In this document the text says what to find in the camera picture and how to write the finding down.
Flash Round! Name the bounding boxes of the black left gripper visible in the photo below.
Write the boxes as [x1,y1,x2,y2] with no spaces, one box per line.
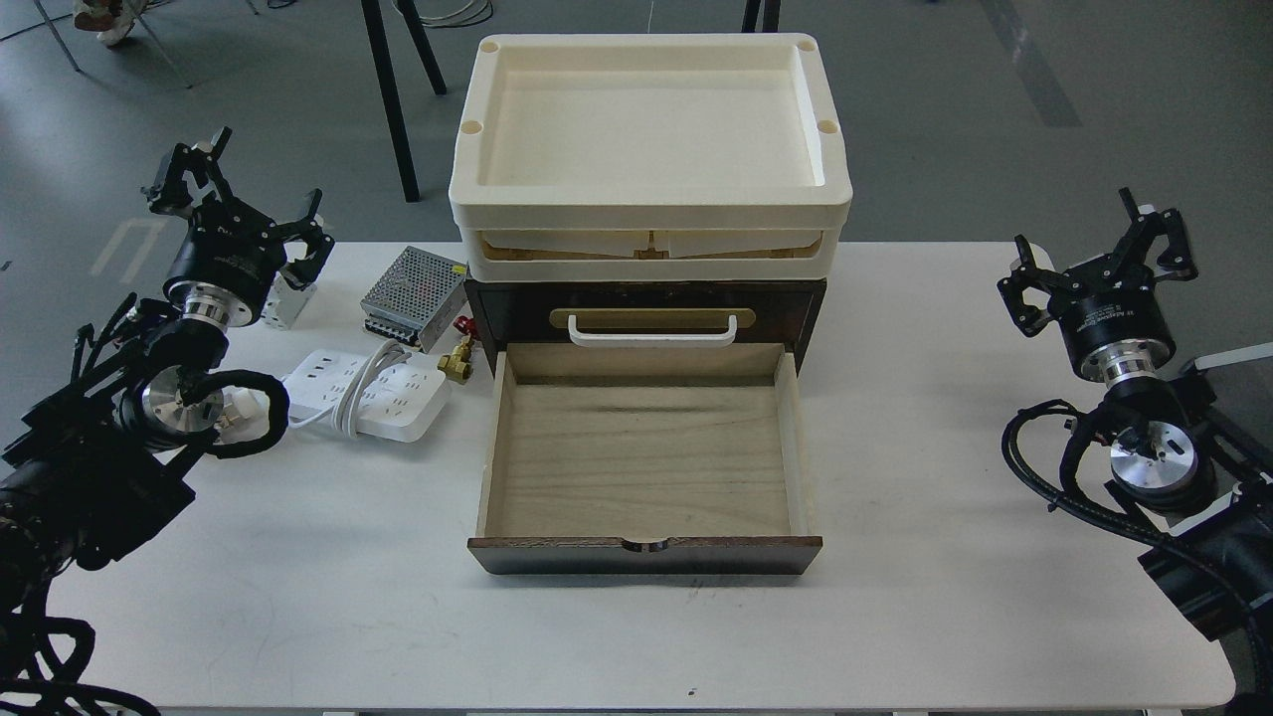
[141,126,335,327]

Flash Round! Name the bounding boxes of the silver mesh power supply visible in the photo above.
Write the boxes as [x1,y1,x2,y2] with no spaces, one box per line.
[362,248,467,353]

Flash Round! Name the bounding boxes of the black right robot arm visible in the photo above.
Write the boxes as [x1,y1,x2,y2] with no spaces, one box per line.
[997,189,1272,715]

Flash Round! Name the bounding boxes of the white red circuit breaker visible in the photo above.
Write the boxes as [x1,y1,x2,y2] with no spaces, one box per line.
[261,265,314,330]

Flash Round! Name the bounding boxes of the black table leg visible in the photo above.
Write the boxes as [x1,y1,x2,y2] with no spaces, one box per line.
[360,0,449,204]

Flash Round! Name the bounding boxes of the white drawer handle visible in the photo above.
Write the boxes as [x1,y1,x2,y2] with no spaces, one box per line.
[566,313,740,348]

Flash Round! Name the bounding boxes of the open wooden drawer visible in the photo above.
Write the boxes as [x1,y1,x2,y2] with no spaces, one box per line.
[467,343,824,575]

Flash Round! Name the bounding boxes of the white cable on floor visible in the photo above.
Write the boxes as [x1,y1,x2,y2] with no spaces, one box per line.
[412,0,495,29]

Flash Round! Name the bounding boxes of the white power strip with cable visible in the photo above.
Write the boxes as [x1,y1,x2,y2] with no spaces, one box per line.
[283,340,451,443]

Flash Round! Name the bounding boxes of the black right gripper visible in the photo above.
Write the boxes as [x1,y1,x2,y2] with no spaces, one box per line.
[999,187,1197,382]

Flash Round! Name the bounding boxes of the cream plastic tray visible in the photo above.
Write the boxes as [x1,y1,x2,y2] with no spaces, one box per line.
[449,33,853,282]

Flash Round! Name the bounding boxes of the grey chair legs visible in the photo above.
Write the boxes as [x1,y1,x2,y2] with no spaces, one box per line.
[31,0,262,90]

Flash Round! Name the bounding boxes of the brass valve red handle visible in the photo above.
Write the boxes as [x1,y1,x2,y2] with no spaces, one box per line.
[437,313,480,385]

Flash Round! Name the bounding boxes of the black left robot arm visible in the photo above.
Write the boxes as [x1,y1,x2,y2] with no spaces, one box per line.
[1,127,334,715]

